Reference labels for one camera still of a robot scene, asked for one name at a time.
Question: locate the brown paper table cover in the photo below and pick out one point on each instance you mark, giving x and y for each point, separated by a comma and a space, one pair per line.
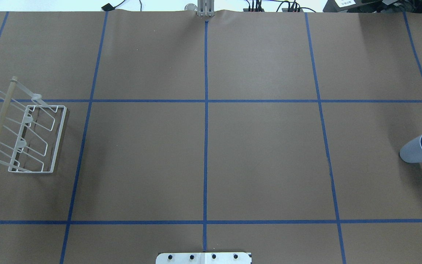
271, 133

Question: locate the upper orange black hub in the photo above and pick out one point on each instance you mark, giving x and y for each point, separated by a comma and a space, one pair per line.
253, 9

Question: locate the orange black hub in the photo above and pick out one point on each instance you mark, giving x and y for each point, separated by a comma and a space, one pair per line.
253, 9
292, 9

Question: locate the lower orange black hub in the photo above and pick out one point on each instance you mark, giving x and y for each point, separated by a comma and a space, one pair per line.
292, 9

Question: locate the small black device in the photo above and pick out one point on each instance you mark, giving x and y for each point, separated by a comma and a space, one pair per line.
108, 7

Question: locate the aluminium frame post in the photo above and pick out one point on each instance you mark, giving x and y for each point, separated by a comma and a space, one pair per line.
205, 8

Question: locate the white metal base plate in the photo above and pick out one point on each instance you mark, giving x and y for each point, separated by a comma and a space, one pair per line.
204, 258

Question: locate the white wire cup holder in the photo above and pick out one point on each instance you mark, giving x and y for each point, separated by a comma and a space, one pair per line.
31, 131

